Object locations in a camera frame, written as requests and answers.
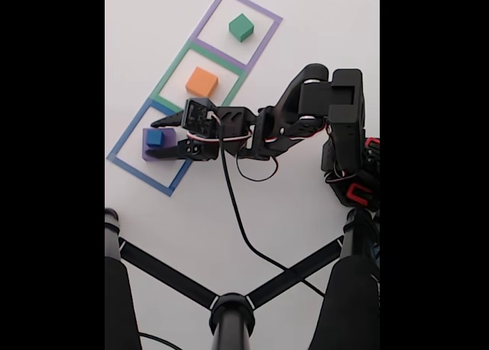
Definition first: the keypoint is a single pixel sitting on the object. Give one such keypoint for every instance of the purple block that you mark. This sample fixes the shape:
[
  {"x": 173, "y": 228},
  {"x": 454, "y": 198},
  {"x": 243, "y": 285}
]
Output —
[{"x": 170, "y": 138}]

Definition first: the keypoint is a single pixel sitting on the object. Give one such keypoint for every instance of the small blue cube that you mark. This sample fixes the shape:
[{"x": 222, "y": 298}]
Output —
[{"x": 154, "y": 138}]

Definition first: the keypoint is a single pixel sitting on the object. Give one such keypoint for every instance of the orange block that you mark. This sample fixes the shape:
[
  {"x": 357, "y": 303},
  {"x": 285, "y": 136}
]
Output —
[{"x": 201, "y": 83}]

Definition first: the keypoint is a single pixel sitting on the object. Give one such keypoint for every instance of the green cube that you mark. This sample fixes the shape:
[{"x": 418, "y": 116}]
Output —
[{"x": 240, "y": 27}]

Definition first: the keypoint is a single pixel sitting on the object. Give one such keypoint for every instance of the red table clamp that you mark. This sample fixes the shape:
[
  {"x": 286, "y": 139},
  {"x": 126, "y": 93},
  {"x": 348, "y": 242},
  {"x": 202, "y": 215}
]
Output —
[{"x": 350, "y": 192}]

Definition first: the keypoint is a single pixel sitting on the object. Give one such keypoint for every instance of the blue square frame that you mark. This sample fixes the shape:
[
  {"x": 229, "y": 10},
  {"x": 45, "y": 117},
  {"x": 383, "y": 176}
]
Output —
[{"x": 132, "y": 130}]

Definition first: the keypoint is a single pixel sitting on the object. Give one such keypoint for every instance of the green square frame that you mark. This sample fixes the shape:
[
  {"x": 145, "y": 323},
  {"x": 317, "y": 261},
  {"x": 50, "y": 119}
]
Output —
[{"x": 173, "y": 71}]

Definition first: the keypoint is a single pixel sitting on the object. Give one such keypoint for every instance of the purple square frame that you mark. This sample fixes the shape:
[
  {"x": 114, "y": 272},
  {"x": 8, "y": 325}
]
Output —
[{"x": 263, "y": 42}]

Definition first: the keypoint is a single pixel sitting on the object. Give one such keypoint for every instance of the black camera tripod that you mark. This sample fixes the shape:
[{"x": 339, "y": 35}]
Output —
[{"x": 231, "y": 319}]

